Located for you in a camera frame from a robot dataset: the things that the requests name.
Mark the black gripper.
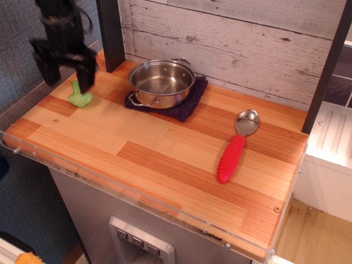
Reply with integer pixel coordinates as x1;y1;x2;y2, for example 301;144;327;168
30;20;97;93

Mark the green toy squash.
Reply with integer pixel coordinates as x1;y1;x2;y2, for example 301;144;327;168
68;80;93;107

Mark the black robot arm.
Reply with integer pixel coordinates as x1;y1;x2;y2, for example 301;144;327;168
30;1;97;94

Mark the stainless steel pot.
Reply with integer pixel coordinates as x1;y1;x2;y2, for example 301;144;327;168
128;58;195;109

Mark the purple knitted cloth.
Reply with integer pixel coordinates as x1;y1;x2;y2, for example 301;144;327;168
124;75;208;122

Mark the clear acrylic edge guard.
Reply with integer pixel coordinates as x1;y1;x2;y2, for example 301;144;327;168
4;127;307;263

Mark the grey toy fridge cabinet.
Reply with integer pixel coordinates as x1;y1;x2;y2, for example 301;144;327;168
49;169;251;263

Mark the silver dispenser panel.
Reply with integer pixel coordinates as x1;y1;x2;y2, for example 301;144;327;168
108;216;176;263

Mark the yellow object bottom left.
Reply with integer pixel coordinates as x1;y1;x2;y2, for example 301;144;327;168
1;252;44;264

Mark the white toy sink unit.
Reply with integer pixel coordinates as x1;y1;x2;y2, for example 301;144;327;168
293;40;352;223

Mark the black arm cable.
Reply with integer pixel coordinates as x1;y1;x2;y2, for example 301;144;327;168
74;5;94;34

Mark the red-handled metal spoon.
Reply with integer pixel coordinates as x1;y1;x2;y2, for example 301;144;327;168
217;109;260;183

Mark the dark right post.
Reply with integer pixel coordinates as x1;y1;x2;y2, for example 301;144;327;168
301;0;351;134

